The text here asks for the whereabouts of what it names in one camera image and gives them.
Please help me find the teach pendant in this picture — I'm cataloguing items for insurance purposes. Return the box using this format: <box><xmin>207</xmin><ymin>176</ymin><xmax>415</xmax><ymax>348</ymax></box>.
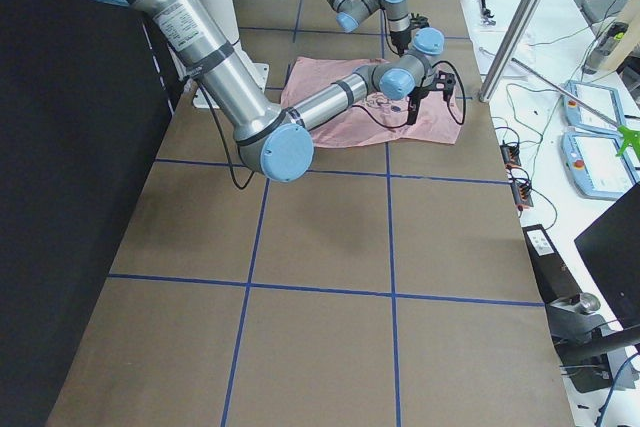
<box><xmin>561</xmin><ymin>131</ymin><xmax>639</xmax><ymax>201</ymax></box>
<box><xmin>563</xmin><ymin>80</ymin><xmax>627</xmax><ymax>134</ymax></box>

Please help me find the pink Snoopy t-shirt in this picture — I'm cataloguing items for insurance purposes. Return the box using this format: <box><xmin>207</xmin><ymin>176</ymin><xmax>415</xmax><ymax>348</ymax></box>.
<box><xmin>280</xmin><ymin>57</ymin><xmax>461</xmax><ymax>148</ymax></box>

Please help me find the black box with label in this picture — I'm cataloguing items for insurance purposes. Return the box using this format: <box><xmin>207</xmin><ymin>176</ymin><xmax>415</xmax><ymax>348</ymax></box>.
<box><xmin>522</xmin><ymin>224</ymin><xmax>581</xmax><ymax>304</ymax></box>

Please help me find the lower teach pendant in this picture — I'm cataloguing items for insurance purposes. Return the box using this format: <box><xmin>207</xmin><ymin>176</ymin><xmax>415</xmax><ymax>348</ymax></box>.
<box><xmin>561</xmin><ymin>131</ymin><xmax>639</xmax><ymax>201</ymax></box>

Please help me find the green plastic clamp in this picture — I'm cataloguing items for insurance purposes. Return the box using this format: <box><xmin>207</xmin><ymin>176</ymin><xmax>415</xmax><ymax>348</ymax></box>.
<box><xmin>616</xmin><ymin>125</ymin><xmax>640</xmax><ymax>158</ymax></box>

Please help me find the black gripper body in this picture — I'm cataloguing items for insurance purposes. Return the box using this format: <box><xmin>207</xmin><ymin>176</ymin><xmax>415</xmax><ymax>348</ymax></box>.
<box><xmin>409</xmin><ymin>71</ymin><xmax>456</xmax><ymax>102</ymax></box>
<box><xmin>389</xmin><ymin>14</ymin><xmax>430</xmax><ymax>55</ymax></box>

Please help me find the aluminium frame post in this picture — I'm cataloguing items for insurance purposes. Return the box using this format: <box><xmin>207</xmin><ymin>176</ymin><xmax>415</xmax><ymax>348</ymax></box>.
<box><xmin>479</xmin><ymin>0</ymin><xmax>541</xmax><ymax>102</ymax></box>

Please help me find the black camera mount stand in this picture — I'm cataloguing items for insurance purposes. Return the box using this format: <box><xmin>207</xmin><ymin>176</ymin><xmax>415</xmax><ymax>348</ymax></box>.
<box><xmin>545</xmin><ymin>292</ymin><xmax>639</xmax><ymax>393</ymax></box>

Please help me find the upper teach pendant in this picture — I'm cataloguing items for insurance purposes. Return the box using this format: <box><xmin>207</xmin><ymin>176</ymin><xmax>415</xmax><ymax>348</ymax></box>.
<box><xmin>563</xmin><ymin>80</ymin><xmax>627</xmax><ymax>134</ymax></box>

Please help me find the black monitor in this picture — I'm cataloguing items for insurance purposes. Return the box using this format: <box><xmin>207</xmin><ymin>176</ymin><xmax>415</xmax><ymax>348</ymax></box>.
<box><xmin>574</xmin><ymin>184</ymin><xmax>639</xmax><ymax>325</ymax></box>

